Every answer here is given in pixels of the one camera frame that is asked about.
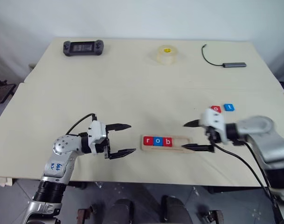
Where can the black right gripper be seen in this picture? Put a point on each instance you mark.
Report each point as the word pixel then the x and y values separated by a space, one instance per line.
pixel 214 135

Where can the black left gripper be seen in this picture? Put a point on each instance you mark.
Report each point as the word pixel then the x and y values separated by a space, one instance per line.
pixel 106 147

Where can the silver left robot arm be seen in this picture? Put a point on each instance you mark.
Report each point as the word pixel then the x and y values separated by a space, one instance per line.
pixel 62 145

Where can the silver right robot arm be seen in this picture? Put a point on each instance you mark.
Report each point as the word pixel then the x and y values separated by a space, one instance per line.
pixel 270 144

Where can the wooden letter tray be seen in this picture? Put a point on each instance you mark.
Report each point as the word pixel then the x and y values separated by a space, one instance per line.
pixel 181 150

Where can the red letter r block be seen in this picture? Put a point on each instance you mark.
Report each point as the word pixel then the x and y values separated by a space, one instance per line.
pixel 148 141

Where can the red letter b block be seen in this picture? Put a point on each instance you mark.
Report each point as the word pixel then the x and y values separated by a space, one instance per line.
pixel 168 142

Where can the red letter o block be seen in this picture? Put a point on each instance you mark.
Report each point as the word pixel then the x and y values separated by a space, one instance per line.
pixel 216 108

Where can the blue letter o block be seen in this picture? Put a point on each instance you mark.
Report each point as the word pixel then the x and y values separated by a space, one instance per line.
pixel 158 141

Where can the blue letter t block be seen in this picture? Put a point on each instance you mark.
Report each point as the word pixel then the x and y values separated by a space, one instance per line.
pixel 229 107

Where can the dark rounded shape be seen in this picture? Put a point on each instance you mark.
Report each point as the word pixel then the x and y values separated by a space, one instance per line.
pixel 121 211
pixel 176 210

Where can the rusty caster wheel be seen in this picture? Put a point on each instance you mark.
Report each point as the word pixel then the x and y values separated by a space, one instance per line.
pixel 87 212
pixel 211 217

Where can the grey usb hub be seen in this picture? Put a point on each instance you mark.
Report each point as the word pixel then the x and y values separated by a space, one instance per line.
pixel 234 65

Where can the clear tape roll yellow core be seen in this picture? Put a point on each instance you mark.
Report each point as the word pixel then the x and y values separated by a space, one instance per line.
pixel 166 56

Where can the black handheld game controller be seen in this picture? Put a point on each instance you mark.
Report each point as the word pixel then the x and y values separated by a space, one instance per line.
pixel 83 48

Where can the pale wooden block under table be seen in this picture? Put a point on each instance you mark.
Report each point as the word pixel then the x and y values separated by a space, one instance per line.
pixel 2 181

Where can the black metal stand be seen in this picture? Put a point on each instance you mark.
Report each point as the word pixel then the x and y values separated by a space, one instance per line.
pixel 2 93

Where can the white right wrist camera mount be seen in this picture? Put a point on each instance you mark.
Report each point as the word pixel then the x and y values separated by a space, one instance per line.
pixel 214 120

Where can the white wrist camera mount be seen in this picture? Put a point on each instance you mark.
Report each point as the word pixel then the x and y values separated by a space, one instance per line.
pixel 97 131
pixel 214 120

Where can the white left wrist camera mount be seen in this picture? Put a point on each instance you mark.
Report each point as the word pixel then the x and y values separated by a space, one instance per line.
pixel 97 131

